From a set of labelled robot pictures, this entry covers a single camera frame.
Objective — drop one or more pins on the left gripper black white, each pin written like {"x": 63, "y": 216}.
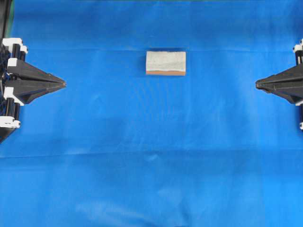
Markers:
{"x": 15, "y": 95}

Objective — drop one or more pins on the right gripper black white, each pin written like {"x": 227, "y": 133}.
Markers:
{"x": 292, "y": 93}

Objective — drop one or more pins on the grey and orange sponge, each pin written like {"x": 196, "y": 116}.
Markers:
{"x": 166, "y": 63}

